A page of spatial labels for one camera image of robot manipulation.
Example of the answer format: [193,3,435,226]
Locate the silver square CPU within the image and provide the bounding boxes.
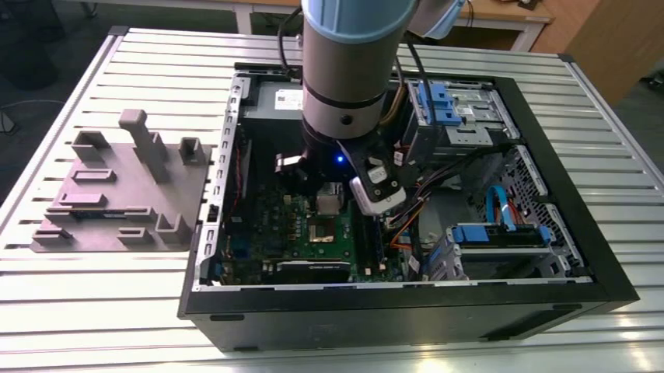
[314,193,345,216]

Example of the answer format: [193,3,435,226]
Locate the CPU socket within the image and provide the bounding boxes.
[305,218,340,245]

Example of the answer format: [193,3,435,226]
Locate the grey power supply unit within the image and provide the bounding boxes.
[239,80,309,183]

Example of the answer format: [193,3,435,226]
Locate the black RAM slot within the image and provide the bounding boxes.
[350,209,370,273]

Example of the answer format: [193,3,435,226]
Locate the green motherboard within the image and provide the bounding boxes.
[221,180,412,284]

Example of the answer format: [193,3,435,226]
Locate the blue drive bay carrier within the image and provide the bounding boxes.
[417,82,464,127]

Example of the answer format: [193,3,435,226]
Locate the black graphics card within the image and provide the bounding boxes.
[262,258,353,284]

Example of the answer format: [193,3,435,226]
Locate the silver drive cage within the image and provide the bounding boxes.
[402,80,523,169]

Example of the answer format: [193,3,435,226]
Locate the hard disk in blue carrier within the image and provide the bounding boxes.
[449,223,555,249]

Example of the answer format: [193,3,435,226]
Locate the grey parts rack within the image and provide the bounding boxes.
[30,108,217,254]

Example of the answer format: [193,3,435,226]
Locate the black open PC case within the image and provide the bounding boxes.
[178,61,640,353]

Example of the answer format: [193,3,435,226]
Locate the RAM stick blue label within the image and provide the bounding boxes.
[70,211,130,220]

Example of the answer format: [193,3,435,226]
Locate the wooden desk white legs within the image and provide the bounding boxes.
[227,0,555,54]

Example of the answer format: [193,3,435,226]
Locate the wooden cabinet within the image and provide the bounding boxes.
[533,0,664,108]

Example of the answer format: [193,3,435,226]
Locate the small black white camera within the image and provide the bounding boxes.
[273,152,306,175]

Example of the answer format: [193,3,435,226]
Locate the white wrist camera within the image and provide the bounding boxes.
[348,153,410,218]

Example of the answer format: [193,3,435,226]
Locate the black cable bundle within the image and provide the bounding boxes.
[386,143,515,230]

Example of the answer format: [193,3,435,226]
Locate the orange wire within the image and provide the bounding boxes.
[388,215,416,250]

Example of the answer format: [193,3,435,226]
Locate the black camera cable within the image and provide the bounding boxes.
[277,6,305,77]
[406,41,433,131]

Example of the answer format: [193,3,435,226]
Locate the blue ribbon wires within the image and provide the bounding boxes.
[421,232,448,281]

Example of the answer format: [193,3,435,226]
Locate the blue flat wire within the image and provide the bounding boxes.
[485,185,521,233]

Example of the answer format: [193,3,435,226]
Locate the red flat wire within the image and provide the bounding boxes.
[504,193,527,231]

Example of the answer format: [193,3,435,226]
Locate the silver disk bay frame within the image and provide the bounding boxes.
[444,223,596,281]

